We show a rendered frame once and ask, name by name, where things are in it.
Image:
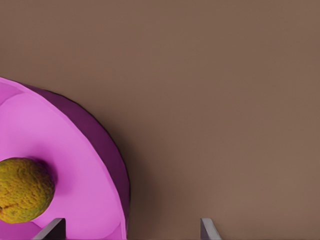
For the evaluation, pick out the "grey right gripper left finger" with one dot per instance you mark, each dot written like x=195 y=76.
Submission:
x=53 y=230

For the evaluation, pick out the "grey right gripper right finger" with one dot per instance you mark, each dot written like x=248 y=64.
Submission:
x=208 y=230

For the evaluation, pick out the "pink plate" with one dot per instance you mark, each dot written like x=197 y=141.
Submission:
x=75 y=160

